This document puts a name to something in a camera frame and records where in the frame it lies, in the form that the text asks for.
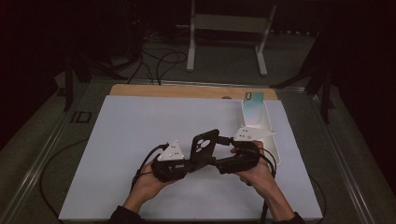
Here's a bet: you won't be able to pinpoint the person's left dark sleeve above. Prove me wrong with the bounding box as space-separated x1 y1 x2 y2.
108 204 148 224

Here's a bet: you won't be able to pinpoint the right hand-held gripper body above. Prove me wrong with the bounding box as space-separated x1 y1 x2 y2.
232 125 276 173

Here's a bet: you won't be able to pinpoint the white rectangular box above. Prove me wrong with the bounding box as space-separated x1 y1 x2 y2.
240 98 282 166

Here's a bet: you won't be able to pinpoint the person's right dark sleeve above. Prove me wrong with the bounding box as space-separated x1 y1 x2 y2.
274 211 306 224

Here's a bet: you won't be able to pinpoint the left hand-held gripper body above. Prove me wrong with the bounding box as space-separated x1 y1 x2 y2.
150 139 191 184

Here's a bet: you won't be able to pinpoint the iridescent phone case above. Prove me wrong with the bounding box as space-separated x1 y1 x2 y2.
243 91 265 127

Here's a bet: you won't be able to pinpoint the white metal stand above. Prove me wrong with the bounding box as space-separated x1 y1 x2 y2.
186 0 278 77

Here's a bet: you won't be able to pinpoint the person's right hand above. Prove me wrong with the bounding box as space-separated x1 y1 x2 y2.
231 140 276 195

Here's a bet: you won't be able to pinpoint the black tripod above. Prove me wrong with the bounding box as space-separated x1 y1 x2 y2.
62 46 129 113
270 62 335 125

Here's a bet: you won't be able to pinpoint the black floor cables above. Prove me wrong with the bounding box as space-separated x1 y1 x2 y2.
127 31 189 86

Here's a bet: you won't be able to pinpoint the right hand-held gripper cable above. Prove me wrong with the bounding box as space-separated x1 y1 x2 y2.
246 146 278 224

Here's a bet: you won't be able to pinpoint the black phone case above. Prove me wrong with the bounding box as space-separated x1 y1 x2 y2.
189 129 220 173

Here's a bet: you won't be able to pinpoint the person's left hand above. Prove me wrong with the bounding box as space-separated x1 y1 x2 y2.
132 161 177 204

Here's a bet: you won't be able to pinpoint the white table mat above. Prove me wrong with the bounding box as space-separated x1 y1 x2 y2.
58 94 324 222

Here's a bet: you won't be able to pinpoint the thin black cable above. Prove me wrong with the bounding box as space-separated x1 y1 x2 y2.
38 138 90 220
307 174 328 220

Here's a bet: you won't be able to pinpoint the person's dark sleeve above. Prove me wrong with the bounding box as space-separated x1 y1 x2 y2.
274 211 306 224
108 204 148 224

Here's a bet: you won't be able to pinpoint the hand-held gripper cable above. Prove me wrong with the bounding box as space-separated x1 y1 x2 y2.
130 143 171 192
246 146 278 224

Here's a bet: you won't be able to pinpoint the left hand-held gripper cable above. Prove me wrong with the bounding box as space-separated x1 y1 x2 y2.
130 143 171 192

